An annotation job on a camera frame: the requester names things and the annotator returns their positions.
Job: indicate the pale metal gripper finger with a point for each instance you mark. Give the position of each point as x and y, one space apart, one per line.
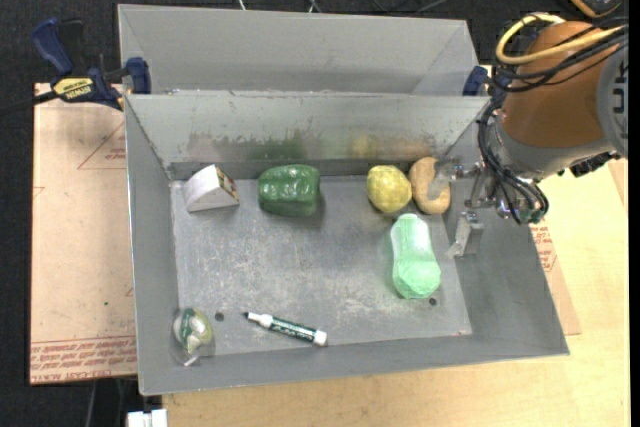
442 177
467 237

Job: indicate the brown toy potato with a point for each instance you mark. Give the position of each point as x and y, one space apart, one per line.
424 202

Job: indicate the yellow toy lemon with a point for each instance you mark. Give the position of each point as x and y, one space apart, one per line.
388 189

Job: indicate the light green plastic bottle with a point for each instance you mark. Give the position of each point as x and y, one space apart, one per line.
415 260

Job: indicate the green toy bell pepper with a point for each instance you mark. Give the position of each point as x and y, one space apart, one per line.
289 190

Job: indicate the grey metal bin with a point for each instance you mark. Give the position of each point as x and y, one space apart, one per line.
310 265

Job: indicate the green and white marker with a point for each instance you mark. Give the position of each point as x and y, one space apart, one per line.
287 329

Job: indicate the white wedge-shaped box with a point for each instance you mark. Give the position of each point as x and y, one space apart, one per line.
207 192

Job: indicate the clear packet, green white contents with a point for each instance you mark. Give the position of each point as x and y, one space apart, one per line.
192 332

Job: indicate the brown cardboard board, red print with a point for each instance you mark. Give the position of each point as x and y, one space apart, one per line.
80 235

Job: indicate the black cylinder on white bracket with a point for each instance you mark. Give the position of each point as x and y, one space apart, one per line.
592 164

